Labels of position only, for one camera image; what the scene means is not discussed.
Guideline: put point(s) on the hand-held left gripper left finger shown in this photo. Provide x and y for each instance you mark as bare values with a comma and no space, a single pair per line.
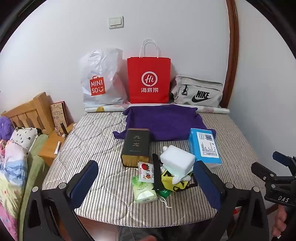
86,178

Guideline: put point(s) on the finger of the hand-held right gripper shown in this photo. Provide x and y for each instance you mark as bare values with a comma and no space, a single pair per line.
263,172
281,158

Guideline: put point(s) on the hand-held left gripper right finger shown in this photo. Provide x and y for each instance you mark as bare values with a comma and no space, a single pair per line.
208,185

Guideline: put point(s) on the yellow pouch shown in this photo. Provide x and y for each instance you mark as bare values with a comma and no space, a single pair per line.
167,182

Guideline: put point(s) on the light green tissue pack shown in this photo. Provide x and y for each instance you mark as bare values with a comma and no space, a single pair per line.
144,191

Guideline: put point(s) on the black tin box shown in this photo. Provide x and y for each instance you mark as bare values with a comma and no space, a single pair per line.
136,141

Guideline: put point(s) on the person's right hand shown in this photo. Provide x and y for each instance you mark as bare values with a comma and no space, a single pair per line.
281,220

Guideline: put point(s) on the blue tissue pack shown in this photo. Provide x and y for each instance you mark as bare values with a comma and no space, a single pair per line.
205,146

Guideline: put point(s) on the white foam block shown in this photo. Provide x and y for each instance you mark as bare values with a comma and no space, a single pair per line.
178,158

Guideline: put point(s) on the white pen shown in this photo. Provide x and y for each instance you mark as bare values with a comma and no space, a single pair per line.
57,147

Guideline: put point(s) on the wooden nightstand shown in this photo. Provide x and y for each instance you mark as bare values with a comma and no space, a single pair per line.
52,146

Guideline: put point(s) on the red and white snack packet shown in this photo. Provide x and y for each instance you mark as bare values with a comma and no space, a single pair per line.
145,171

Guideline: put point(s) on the patterned notebook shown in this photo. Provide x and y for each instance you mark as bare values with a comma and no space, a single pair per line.
59,113

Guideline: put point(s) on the polka dot pillow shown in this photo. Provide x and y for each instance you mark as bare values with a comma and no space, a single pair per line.
24,136

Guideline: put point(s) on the rolled patterned paper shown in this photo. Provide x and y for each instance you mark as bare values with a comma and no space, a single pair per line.
215,110

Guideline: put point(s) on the purple towel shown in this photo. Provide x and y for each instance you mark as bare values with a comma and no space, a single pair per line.
161,120

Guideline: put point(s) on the wooden headboard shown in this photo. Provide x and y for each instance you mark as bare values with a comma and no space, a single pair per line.
34,109

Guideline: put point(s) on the purple plush toy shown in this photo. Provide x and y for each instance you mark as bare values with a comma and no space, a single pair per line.
5,127

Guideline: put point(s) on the grey sports bag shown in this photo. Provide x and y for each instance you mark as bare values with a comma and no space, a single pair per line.
198,88

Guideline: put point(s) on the white plastic shopping bag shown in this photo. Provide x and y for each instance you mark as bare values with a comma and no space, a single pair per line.
101,69

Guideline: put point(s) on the red paper bag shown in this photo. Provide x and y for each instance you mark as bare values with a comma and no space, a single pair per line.
148,67

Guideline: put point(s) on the wooden door frame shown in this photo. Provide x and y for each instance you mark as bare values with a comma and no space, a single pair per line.
233,46

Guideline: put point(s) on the white light switch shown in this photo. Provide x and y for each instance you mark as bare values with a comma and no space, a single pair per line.
116,22

